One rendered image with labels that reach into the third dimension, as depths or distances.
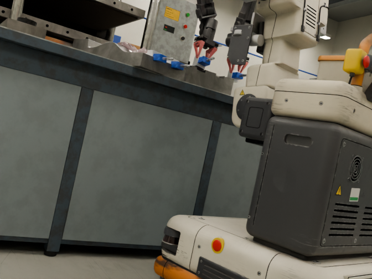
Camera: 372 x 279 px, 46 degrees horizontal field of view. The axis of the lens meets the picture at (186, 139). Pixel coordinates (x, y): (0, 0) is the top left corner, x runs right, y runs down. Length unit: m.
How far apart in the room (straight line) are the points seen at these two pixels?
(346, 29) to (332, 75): 10.07
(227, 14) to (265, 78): 8.39
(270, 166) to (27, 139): 0.89
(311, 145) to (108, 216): 0.92
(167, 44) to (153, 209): 1.32
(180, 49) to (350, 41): 8.63
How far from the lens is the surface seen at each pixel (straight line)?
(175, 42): 2.97
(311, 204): 1.31
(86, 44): 2.08
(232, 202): 2.18
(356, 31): 11.32
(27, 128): 1.72
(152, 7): 2.78
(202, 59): 2.00
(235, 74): 2.27
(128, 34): 9.06
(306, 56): 11.17
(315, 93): 1.36
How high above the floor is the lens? 0.54
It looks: 1 degrees up
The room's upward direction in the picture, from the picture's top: 12 degrees clockwise
